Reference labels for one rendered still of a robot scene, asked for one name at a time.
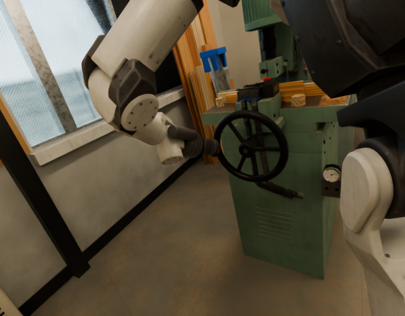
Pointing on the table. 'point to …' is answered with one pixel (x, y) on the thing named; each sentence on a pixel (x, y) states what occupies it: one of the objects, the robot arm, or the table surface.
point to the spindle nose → (268, 42)
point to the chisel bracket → (275, 66)
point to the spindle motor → (259, 15)
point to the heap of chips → (332, 100)
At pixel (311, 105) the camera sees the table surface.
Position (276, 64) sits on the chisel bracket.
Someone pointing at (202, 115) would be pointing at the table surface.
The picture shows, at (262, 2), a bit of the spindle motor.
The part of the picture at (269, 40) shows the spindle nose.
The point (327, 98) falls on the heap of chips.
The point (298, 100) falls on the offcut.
